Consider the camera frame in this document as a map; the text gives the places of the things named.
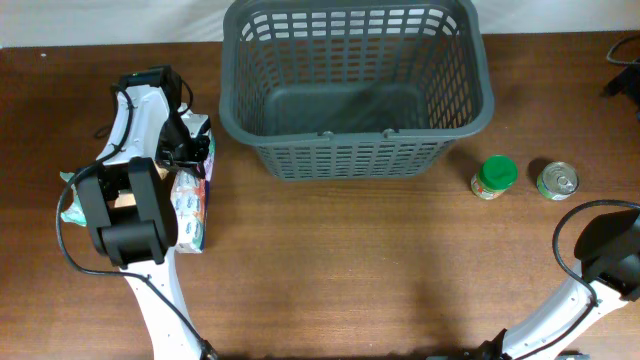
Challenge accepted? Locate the green lid jar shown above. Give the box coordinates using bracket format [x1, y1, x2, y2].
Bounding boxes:
[470, 155, 519, 200]

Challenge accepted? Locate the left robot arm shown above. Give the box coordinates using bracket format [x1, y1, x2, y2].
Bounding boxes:
[68, 65, 217, 359]

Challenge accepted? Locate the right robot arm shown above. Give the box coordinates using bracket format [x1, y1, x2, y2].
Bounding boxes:
[476, 200, 639, 359]

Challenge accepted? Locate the brown paper pouch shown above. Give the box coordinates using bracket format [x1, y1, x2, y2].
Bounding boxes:
[107, 163, 169, 209]

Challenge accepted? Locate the teal snack wrapper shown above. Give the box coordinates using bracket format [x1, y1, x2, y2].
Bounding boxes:
[61, 185, 87, 227]

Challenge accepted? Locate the small tin can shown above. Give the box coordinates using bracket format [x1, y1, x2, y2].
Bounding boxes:
[536, 162, 580, 201]

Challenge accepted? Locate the grey plastic shopping basket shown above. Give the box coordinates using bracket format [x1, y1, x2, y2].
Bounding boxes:
[219, 0, 495, 181]

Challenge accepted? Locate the multipack of tissue packets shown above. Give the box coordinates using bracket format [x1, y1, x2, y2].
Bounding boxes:
[170, 129, 215, 254]

